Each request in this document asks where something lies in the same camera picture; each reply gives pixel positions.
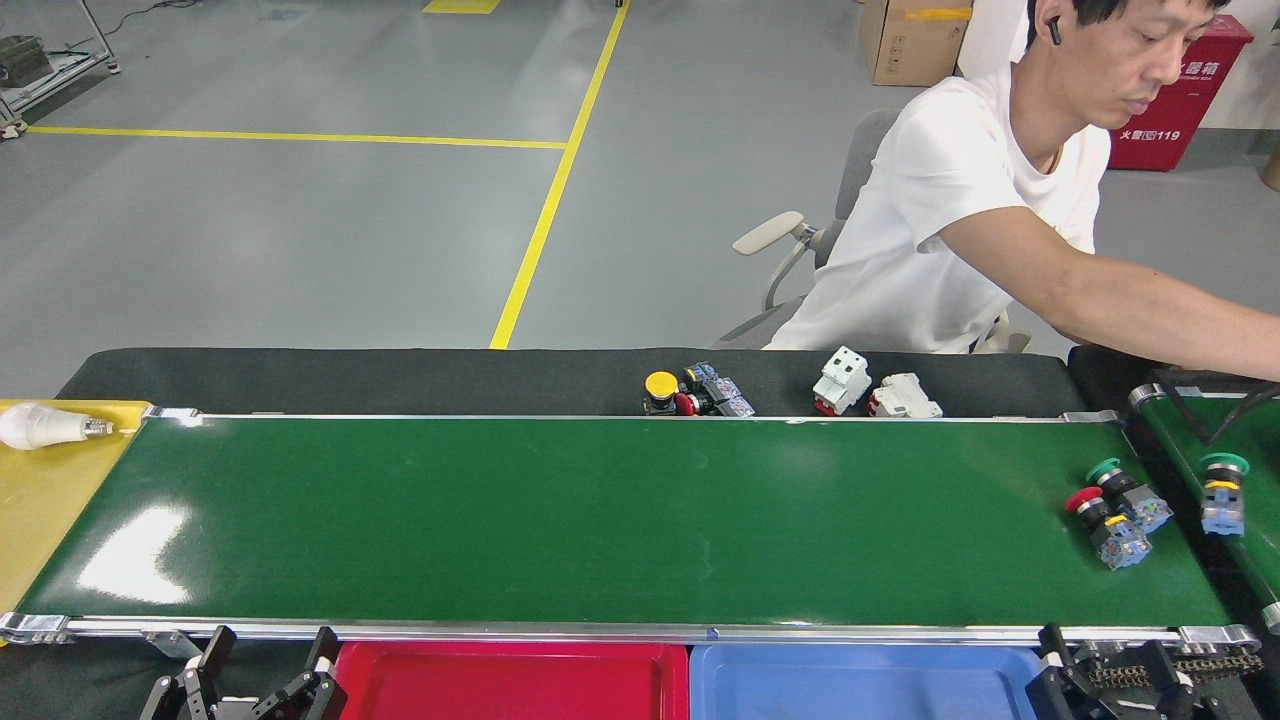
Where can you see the brown cardboard box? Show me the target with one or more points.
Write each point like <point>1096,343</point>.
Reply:
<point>905,45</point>

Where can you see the blue plastic bin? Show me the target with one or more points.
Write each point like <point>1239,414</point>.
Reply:
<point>860,690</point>

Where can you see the red plastic bin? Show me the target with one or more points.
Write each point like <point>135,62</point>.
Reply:
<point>500,690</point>

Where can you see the green feeder conveyor belt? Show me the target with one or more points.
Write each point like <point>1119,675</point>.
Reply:
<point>1262,560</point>

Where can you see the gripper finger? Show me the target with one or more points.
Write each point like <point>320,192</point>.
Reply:
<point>1050,640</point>
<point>1160,662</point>
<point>325,645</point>
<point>220,642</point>

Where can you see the white light bulb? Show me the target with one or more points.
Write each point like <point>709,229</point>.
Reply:
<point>35,425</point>

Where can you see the yellow push button switch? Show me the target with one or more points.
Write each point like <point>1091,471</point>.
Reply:
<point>661,383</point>
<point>715,380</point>

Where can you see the green push button switch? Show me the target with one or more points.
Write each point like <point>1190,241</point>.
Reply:
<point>1148,508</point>
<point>1222,510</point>

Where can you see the person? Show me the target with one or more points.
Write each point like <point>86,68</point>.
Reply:
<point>950,200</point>

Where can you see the black triangular guide frame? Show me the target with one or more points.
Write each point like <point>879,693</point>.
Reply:
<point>1207,436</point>

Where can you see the grey office chair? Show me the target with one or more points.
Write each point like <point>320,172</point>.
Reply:
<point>768,232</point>

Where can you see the yellow plastic tray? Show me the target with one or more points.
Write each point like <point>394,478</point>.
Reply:
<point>50,500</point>

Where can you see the white circuit breaker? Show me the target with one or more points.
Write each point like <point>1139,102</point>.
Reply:
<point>905,397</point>
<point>842,380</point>

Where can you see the dark grey equipment box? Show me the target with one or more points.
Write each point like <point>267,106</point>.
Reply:
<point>22,60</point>

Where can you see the person's left forearm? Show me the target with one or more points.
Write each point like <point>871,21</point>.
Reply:
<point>1200,330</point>

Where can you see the metal shelf cart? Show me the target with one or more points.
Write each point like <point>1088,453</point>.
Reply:
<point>70,65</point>

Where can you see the wide green conveyor belt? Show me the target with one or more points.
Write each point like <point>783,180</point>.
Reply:
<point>600,520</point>

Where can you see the red fire extinguisher cabinet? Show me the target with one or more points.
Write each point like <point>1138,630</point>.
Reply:
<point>1160,130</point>

